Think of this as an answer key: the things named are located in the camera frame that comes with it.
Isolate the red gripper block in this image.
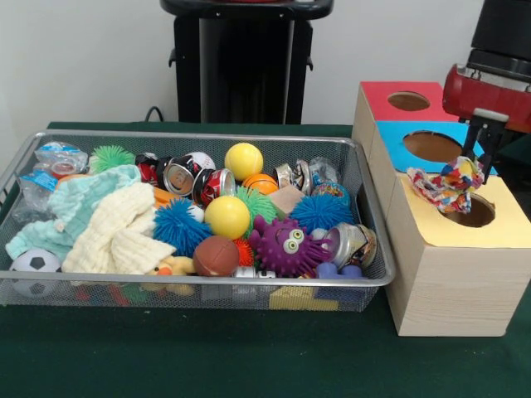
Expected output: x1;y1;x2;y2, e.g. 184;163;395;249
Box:
441;63;531;186

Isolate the crushed red soda can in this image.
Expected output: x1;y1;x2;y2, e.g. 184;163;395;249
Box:
134;152;163;184

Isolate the wooden box with three holes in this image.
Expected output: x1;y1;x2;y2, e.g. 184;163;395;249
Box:
351;80;531;337

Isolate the shallow mesh bin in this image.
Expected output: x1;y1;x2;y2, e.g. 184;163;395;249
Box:
0;129;397;313

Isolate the dark green side-table cloth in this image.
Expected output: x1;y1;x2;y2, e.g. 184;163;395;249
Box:
495;134;531;177

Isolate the blue spiky rubber ball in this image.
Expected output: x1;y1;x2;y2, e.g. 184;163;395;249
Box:
153;197;213;257
290;193;353;234

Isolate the purple spiky monster toy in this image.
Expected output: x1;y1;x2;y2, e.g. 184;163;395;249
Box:
250;215;335;279

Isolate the green spiky rubber ball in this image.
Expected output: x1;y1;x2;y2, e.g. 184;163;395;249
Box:
234;186;278;238

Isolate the plain yellow ball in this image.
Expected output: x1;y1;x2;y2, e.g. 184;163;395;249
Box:
224;143;265;182

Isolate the yellow smiley ball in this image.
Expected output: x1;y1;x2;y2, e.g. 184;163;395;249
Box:
204;195;251;240

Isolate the brown toy football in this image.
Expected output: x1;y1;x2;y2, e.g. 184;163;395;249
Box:
192;235;241;278

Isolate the dark green table cloth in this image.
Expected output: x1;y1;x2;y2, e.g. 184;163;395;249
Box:
0;120;531;398

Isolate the cream waffle cloth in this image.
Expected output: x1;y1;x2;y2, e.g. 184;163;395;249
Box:
61;182;178;275

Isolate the mint green cloth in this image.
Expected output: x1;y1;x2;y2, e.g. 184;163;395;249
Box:
6;164;144;260

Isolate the black and white soccer ball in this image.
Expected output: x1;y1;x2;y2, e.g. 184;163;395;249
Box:
8;248;63;298

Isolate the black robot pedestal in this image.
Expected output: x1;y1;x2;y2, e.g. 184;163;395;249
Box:
159;0;335;124

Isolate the black cable by pedestal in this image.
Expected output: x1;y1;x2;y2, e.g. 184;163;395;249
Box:
143;105;173;124

